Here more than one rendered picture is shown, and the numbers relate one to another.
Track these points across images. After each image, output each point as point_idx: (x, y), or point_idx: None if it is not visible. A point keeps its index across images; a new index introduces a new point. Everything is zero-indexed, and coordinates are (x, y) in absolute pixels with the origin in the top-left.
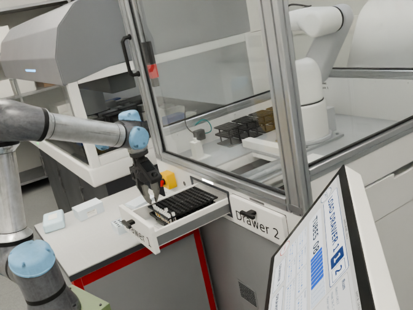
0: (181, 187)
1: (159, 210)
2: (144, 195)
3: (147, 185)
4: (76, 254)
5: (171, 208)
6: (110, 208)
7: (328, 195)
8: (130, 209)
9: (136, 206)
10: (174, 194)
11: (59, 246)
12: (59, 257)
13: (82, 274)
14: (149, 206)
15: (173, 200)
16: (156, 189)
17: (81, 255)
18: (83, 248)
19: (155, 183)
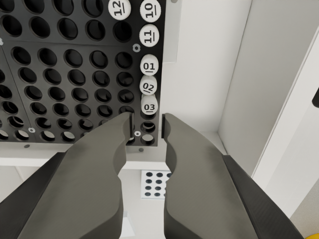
0: (1, 200)
1: (157, 30)
2: (218, 152)
3: (173, 224)
4: (298, 160)
5: (80, 15)
6: (157, 238)
7: None
8: (134, 217)
9: (124, 216)
10: (20, 142)
11: (287, 202)
12: (316, 176)
13: None
14: (156, 133)
15: (43, 101)
16: (95, 155)
17: (296, 151)
18: (275, 169)
19: (73, 205)
